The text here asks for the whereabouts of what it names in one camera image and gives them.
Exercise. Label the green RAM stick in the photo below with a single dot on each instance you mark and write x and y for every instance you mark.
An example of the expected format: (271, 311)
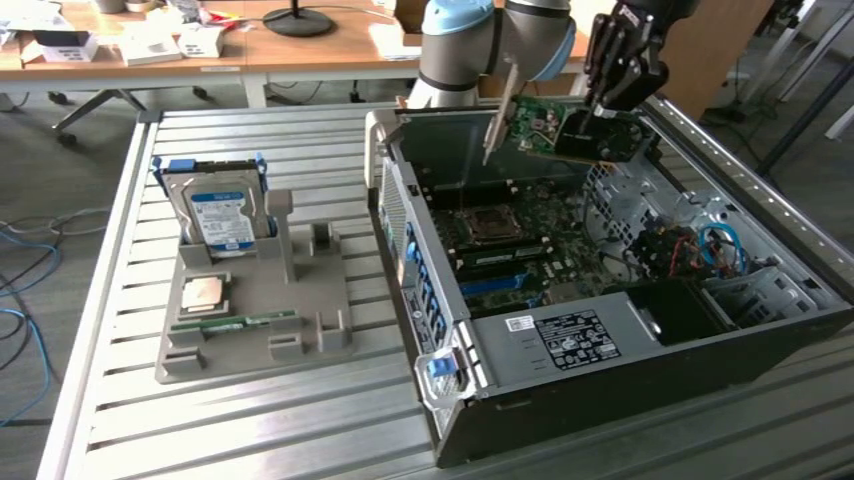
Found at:
(234, 321)
(507, 257)

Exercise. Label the grey cup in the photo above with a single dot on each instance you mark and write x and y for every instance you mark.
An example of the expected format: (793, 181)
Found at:
(109, 5)

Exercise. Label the wooden office desk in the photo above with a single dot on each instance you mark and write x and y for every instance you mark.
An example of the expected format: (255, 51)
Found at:
(100, 70)
(300, 55)

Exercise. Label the blue expansion slot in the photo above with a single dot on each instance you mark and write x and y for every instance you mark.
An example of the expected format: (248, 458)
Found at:
(490, 286)

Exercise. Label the white box black lid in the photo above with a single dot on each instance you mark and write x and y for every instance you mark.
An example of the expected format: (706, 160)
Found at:
(67, 47)

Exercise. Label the copper-toned CPU chip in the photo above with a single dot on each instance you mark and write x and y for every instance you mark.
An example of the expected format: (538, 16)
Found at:
(202, 294)

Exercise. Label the green motherboard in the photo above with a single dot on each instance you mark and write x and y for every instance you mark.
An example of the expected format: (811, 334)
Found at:
(567, 260)

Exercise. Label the wooden cabinet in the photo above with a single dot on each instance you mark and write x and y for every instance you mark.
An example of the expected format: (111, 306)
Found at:
(721, 60)

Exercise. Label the black open PC case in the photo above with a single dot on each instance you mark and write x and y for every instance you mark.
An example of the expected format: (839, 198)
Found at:
(601, 400)

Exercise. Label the blue case latch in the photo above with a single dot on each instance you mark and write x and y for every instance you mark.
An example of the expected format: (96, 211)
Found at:
(438, 367)

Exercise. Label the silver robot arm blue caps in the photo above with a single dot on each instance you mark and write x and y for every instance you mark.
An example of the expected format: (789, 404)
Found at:
(460, 45)

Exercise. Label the grey plastic parts rack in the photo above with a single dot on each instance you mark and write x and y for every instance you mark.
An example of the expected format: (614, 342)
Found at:
(254, 310)

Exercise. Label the grey power supply unit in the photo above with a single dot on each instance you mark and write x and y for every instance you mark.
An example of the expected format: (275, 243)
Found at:
(507, 345)

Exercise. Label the hard disk with blue caddy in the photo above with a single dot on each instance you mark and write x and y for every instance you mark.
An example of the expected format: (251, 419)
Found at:
(214, 215)

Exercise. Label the white box with label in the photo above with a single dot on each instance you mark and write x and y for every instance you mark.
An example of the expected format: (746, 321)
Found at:
(200, 42)

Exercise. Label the black monitor stand base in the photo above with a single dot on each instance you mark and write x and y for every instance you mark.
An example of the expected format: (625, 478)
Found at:
(296, 22)

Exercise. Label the metal CPU socket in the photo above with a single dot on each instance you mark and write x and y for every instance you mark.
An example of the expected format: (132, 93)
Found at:
(492, 222)

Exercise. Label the brown cardboard box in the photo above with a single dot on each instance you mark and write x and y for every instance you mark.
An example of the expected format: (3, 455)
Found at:
(408, 15)

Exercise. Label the green graphics card black fan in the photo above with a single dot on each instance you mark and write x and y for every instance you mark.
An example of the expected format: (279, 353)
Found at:
(534, 120)

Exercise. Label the white paper stack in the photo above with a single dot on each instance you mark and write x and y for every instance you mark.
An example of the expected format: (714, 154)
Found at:
(394, 42)

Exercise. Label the white cardboard box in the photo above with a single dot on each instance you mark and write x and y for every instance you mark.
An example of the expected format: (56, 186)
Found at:
(150, 47)

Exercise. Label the silver disk bay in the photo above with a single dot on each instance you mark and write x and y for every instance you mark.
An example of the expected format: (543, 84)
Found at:
(761, 300)

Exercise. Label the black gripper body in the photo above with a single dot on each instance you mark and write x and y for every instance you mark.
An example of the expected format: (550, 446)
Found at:
(657, 12)

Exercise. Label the perforated metal drive cage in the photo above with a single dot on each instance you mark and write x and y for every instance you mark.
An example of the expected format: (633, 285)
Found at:
(627, 210)

